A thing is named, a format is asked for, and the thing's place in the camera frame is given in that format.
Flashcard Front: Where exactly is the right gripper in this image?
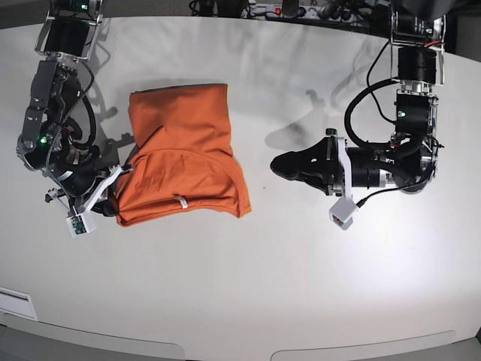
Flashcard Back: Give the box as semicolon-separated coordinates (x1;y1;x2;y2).
62;167;119;217

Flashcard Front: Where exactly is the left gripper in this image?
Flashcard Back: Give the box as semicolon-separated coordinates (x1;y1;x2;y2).
270;137;394;197

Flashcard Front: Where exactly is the orange T-shirt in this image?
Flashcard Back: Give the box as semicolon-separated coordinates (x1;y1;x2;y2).
115;83;251;227

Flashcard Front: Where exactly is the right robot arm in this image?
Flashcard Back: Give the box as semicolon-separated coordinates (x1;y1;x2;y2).
17;1;118;217

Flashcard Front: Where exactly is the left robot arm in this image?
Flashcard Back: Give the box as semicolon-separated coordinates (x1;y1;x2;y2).
271;1;446;197

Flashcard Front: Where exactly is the white label sticker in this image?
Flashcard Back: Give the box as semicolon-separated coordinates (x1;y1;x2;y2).
0;287;38;321

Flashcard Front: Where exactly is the white power strip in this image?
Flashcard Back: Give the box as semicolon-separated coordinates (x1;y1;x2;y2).
250;3;323;20

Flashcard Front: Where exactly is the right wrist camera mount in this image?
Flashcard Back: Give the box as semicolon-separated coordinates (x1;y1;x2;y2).
45;165;133;237

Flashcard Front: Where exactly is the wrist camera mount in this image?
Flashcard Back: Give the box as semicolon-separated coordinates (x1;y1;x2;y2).
45;165;133;237
325;128;360;230

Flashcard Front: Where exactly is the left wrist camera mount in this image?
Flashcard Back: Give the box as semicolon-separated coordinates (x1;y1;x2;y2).
325;128;360;230

